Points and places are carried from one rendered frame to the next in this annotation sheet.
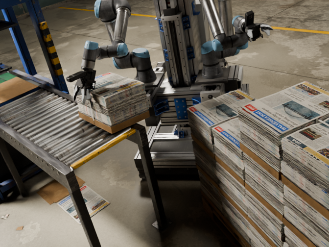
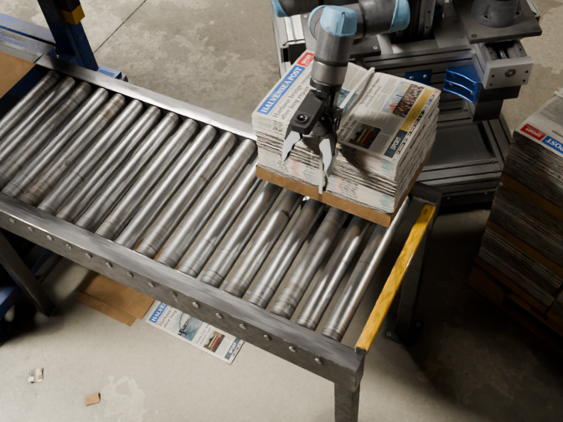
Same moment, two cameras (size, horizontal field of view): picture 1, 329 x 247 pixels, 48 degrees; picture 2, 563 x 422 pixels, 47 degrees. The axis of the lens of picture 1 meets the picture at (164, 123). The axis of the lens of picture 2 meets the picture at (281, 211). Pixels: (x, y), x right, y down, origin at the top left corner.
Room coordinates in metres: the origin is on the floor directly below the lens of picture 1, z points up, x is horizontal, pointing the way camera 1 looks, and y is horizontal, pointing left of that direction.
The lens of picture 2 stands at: (1.11, 0.84, 2.15)
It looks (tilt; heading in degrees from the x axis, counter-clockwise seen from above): 54 degrees down; 341
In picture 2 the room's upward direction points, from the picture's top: 7 degrees counter-clockwise
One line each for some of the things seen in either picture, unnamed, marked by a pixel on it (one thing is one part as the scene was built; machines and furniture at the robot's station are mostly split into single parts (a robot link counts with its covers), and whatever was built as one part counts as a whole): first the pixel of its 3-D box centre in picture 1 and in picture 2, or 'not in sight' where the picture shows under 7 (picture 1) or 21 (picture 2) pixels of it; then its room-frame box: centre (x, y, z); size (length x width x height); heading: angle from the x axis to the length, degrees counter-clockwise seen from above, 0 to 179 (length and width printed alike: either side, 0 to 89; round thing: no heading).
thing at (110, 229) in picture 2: (48, 118); (150, 178); (2.34, 0.78, 0.77); 0.47 x 0.05 x 0.05; 127
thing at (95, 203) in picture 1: (82, 203); (206, 311); (2.31, 0.76, 0.00); 0.37 x 0.28 x 0.01; 37
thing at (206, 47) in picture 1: (210, 52); not in sight; (2.42, -0.41, 0.98); 0.13 x 0.12 x 0.14; 97
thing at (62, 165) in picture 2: (32, 110); (76, 149); (2.54, 0.94, 0.77); 0.47 x 0.05 x 0.05; 127
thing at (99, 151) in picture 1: (105, 148); (398, 274); (1.75, 0.35, 0.81); 0.43 x 0.03 x 0.02; 127
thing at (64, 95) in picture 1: (85, 110); (219, 133); (2.43, 0.54, 0.74); 1.34 x 0.05 x 0.12; 37
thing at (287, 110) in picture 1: (295, 104); not in sight; (1.37, -0.56, 1.06); 0.37 x 0.29 x 0.01; 108
